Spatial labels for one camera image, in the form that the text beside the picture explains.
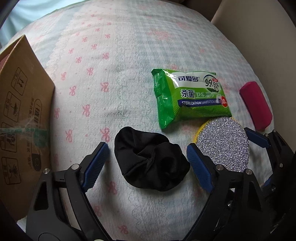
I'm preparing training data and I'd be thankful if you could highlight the magenta pouch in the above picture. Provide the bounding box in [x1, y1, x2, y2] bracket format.
[239, 81, 273, 131]

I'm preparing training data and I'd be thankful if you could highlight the round silver glitter sponge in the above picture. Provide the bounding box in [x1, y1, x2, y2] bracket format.
[194, 117, 249, 172]

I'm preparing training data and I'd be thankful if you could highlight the green wet wipes pack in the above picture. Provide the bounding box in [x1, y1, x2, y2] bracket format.
[152, 68, 232, 129]

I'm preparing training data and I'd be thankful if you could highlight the black velvet scrunchie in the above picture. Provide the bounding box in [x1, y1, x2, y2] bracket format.
[114, 126, 190, 192]

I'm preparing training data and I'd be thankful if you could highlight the cardboard box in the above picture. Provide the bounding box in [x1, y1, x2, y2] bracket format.
[1, 35, 55, 221]

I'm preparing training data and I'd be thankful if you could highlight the checked floral bed sheet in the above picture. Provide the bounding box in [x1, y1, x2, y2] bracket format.
[11, 1, 272, 240]

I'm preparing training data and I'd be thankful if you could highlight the light blue hanging cloth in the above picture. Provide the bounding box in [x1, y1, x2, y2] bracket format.
[1, 0, 82, 47]

